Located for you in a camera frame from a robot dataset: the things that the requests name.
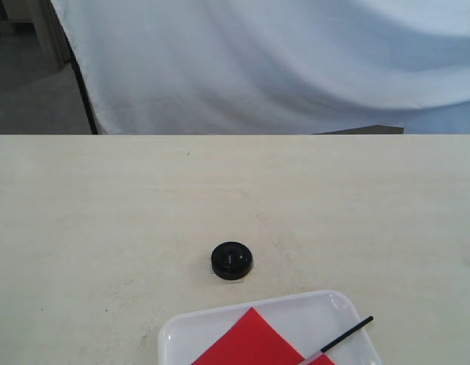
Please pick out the white plastic tray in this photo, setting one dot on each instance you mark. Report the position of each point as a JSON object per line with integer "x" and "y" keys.
{"x": 307, "y": 321}

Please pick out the black round ink pot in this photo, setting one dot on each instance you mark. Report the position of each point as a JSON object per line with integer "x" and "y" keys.
{"x": 231, "y": 261}

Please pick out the white backdrop cloth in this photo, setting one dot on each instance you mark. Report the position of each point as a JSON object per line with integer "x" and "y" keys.
{"x": 272, "y": 67}

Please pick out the black backdrop stand pole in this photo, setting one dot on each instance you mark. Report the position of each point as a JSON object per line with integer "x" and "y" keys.
{"x": 82, "y": 90}

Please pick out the beige wooden cabinet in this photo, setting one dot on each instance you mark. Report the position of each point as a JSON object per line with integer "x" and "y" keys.
{"x": 42, "y": 16}

